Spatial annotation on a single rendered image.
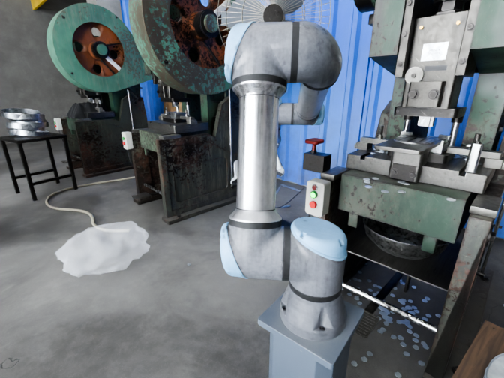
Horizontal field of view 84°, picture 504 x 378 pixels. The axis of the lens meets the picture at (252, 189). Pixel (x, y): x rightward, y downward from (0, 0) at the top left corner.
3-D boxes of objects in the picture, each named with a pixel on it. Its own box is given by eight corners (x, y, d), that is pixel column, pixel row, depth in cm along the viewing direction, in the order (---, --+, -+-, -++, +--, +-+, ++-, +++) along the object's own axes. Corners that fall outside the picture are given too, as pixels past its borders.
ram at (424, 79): (445, 109, 89) (470, 0, 79) (396, 107, 99) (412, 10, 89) (457, 106, 101) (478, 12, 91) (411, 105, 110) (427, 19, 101)
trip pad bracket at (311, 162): (320, 201, 114) (325, 154, 108) (301, 195, 121) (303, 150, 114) (328, 197, 118) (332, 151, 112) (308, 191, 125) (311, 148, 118)
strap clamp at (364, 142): (394, 154, 112) (398, 128, 109) (353, 148, 123) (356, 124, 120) (399, 151, 116) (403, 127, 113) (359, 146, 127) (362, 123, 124)
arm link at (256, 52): (289, 291, 56) (301, 7, 52) (215, 285, 57) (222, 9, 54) (288, 270, 68) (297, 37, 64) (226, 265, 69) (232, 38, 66)
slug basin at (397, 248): (436, 280, 99) (443, 256, 96) (346, 246, 121) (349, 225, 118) (456, 244, 122) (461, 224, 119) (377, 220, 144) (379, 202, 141)
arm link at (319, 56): (360, 4, 52) (322, 102, 101) (300, 7, 53) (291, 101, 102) (358, 65, 51) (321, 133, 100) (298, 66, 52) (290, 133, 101)
